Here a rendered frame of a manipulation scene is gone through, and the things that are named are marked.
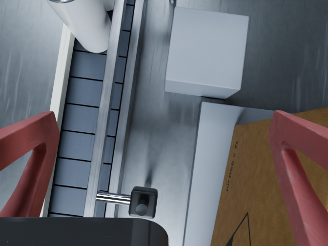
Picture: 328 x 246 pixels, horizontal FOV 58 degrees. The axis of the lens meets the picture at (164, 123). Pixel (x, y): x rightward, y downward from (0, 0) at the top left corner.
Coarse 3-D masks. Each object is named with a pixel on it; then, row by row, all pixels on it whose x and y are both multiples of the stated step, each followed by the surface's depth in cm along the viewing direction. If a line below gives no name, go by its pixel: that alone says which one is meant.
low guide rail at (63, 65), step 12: (72, 36) 40; (60, 48) 39; (72, 48) 40; (60, 60) 39; (60, 72) 38; (60, 84) 38; (60, 96) 38; (60, 108) 39; (60, 120) 39; (48, 192) 38; (48, 204) 39
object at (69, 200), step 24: (120, 48) 42; (72, 72) 42; (96, 72) 42; (120, 72) 42; (72, 96) 42; (96, 96) 42; (120, 96) 42; (72, 120) 42; (96, 120) 42; (72, 144) 41; (72, 168) 41; (72, 192) 41; (48, 216) 41; (72, 216) 41; (96, 216) 41
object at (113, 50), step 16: (112, 16) 34; (112, 32) 34; (112, 48) 34; (112, 64) 34; (112, 80) 34; (112, 96) 35; (96, 128) 33; (96, 144) 33; (96, 160) 33; (96, 176) 33; (96, 192) 33; (96, 208) 34
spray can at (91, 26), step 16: (48, 0) 27; (64, 0) 26; (80, 0) 27; (96, 0) 30; (64, 16) 30; (80, 16) 30; (96, 16) 32; (80, 32) 34; (96, 32) 35; (96, 48) 40
